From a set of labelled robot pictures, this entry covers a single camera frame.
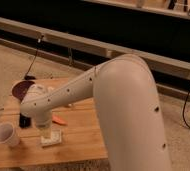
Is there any purple bowl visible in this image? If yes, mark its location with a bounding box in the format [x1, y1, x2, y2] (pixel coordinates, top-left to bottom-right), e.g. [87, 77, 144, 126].
[12, 80, 34, 101]

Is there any orange carrot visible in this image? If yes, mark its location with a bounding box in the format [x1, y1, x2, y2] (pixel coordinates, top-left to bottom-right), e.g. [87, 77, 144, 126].
[52, 115, 67, 126]

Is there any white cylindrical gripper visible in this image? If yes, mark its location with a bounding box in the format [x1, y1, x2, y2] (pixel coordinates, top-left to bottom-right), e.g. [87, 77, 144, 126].
[35, 113, 52, 138]

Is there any black rectangular phone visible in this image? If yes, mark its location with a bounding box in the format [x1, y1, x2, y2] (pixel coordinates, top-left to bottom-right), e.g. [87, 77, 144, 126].
[19, 114, 31, 128]

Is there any wooden table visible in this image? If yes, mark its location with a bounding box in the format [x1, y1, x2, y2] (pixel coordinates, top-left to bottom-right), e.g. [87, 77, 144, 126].
[0, 77, 109, 170]

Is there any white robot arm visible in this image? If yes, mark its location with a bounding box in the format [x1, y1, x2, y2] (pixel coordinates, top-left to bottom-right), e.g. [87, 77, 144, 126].
[20, 54, 172, 171]

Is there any black cable with plug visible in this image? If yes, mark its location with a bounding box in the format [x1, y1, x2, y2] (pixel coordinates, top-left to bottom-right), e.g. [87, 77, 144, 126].
[23, 34, 44, 81]

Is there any white ceramic cup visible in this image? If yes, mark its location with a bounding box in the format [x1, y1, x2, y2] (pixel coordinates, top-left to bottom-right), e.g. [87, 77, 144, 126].
[0, 122, 20, 147]

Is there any white sponge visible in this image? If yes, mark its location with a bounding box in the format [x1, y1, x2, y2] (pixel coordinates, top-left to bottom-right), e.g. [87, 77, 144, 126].
[41, 130, 62, 147]

